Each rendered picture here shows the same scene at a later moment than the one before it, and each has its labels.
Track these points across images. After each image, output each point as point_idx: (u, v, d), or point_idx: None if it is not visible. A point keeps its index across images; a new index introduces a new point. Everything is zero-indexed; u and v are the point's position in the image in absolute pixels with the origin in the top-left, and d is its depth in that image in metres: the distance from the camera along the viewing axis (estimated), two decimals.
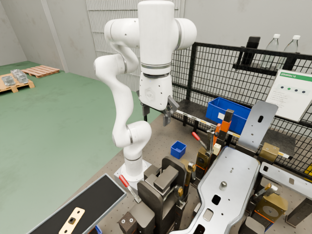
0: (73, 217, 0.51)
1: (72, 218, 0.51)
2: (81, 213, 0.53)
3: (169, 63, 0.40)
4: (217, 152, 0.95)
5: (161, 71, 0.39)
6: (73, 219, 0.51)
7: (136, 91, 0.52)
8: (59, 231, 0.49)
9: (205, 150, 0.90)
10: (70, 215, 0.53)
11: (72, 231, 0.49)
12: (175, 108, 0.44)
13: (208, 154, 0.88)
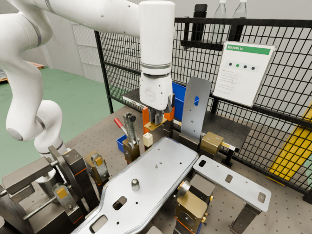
0: None
1: None
2: (164, 120, 0.55)
3: (170, 63, 0.40)
4: (147, 144, 0.77)
5: (161, 71, 0.39)
6: None
7: None
8: (145, 125, 0.52)
9: None
10: (154, 118, 0.55)
11: (155, 128, 0.51)
12: (167, 111, 0.46)
13: (130, 146, 0.70)
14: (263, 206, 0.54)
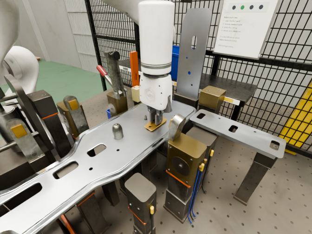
0: None
1: None
2: (164, 120, 0.55)
3: (169, 63, 0.40)
4: (136, 98, 0.65)
5: (161, 71, 0.39)
6: None
7: None
8: (145, 125, 0.52)
9: None
10: (154, 118, 0.55)
11: (155, 128, 0.51)
12: (167, 111, 0.46)
13: (114, 95, 0.59)
14: (278, 152, 0.43)
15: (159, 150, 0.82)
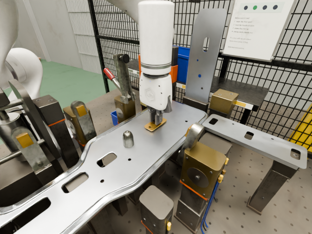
0: None
1: None
2: (164, 120, 0.55)
3: (169, 63, 0.40)
4: None
5: (161, 71, 0.39)
6: None
7: None
8: (145, 125, 0.52)
9: None
10: (154, 119, 0.55)
11: (155, 128, 0.51)
12: (167, 111, 0.46)
13: (123, 100, 0.56)
14: (300, 163, 0.40)
15: None
